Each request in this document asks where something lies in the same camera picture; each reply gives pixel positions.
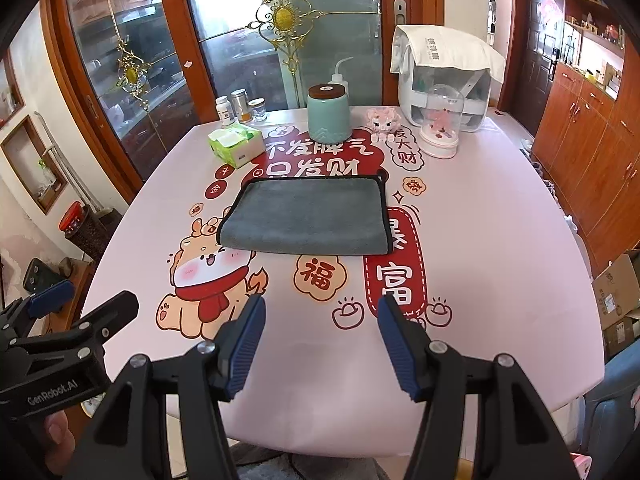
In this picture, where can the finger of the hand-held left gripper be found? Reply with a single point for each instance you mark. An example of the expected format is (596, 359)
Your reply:
(107, 312)
(47, 297)

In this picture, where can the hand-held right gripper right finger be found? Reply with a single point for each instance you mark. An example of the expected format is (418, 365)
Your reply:
(400, 350)

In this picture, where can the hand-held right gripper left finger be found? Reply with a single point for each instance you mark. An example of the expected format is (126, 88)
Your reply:
(246, 345)

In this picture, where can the grey towel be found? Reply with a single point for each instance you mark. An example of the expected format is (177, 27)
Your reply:
(305, 216)

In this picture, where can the person's left hand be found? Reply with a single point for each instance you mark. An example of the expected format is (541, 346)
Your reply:
(57, 440)

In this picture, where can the dark woven basket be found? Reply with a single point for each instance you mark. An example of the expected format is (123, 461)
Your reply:
(92, 232)

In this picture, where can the red lidded container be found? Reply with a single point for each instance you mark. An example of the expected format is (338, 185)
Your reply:
(71, 217)

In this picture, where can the pink printed tablecloth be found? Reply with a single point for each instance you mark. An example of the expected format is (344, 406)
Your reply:
(450, 240)

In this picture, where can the green tissue box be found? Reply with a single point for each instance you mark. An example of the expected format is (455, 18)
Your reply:
(236, 144)

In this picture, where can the cardboard box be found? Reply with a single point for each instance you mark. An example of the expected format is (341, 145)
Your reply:
(617, 295)

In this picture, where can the pink toy figure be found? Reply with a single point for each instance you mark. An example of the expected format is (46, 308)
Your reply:
(383, 122)

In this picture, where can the glass dome ornament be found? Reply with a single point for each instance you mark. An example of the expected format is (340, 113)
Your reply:
(440, 122)

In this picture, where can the white pill bottle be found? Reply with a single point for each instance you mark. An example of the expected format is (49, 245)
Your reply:
(225, 110)

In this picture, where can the small glass jar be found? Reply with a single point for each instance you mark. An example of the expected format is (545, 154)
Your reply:
(257, 109)

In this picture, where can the metal lidded jar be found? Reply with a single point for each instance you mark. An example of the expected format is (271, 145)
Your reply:
(241, 105)

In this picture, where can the teal ceramic jar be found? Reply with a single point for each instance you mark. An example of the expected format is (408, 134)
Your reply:
(328, 115)

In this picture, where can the white appliance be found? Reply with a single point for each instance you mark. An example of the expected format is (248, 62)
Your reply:
(440, 95)

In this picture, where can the white squeeze bottle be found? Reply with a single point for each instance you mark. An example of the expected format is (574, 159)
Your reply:
(340, 72)

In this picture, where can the glass sliding door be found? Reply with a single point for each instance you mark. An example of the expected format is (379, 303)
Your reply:
(210, 40)

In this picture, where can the wooden cabinet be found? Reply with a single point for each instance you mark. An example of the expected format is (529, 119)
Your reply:
(595, 125)

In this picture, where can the white cloth cover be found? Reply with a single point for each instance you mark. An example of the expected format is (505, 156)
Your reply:
(445, 50)

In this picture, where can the dark wooden door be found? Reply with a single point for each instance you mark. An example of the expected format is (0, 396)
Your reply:
(535, 45)

